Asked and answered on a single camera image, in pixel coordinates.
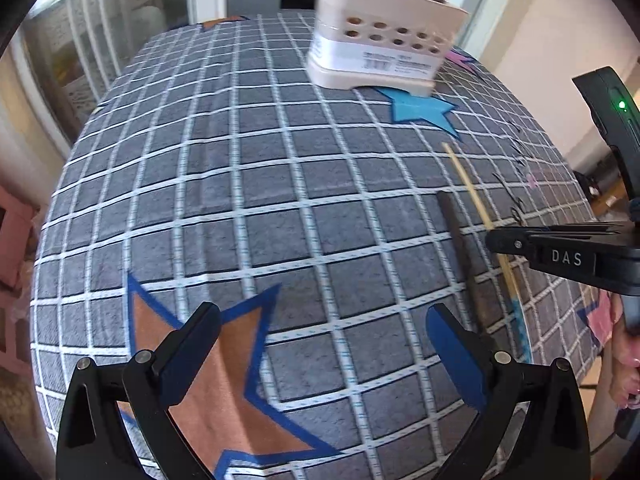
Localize right hand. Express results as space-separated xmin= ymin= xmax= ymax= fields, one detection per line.
xmin=610 ymin=315 xmax=639 ymax=408

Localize beige plastic utensil holder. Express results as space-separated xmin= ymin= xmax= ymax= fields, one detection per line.
xmin=306 ymin=0 xmax=468 ymax=96

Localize wooden chopstick on table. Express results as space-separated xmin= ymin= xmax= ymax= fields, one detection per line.
xmin=442 ymin=142 xmax=525 ymax=321

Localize grey checked tablecloth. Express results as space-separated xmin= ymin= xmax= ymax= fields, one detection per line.
xmin=30 ymin=12 xmax=598 ymax=479

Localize dark handled utensil on table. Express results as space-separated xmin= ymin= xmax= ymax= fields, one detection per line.
xmin=436 ymin=192 xmax=487 ymax=334

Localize pink toy house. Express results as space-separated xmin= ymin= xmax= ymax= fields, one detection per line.
xmin=1 ymin=188 xmax=34 ymax=377

